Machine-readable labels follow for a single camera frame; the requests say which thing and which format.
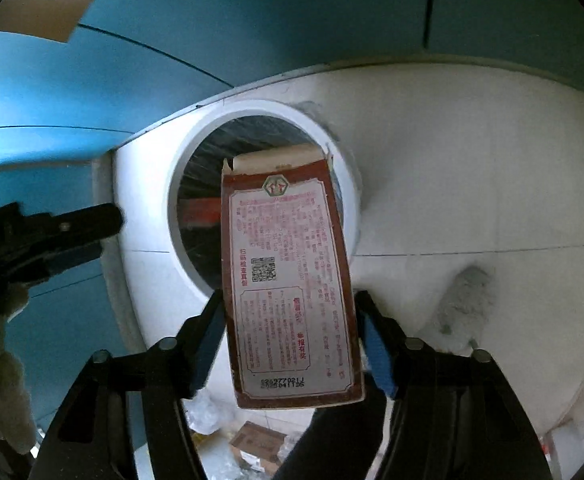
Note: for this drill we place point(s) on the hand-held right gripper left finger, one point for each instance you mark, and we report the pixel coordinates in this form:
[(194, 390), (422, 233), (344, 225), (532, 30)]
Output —
[(206, 355)]

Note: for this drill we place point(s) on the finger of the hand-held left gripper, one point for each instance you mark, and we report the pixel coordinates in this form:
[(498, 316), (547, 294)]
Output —
[(67, 262), (79, 225)]

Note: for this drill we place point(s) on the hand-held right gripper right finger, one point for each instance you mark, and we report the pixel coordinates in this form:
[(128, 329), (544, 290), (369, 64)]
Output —
[(379, 357)]

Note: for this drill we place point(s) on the red printed carton box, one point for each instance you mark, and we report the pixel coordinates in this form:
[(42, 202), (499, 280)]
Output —
[(287, 280)]

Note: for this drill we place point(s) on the person's left forearm cream sleeve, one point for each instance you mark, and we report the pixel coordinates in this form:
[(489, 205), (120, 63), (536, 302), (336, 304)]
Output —
[(7, 385)]

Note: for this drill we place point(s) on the clear plastic bag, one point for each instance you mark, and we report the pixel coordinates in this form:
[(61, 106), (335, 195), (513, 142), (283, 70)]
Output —
[(207, 412)]

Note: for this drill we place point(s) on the small printed cardboard box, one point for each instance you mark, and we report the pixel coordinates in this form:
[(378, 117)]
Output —
[(257, 447)]

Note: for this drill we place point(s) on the black bin liner bag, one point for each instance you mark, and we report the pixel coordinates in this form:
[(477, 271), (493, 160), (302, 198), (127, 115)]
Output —
[(207, 170)]

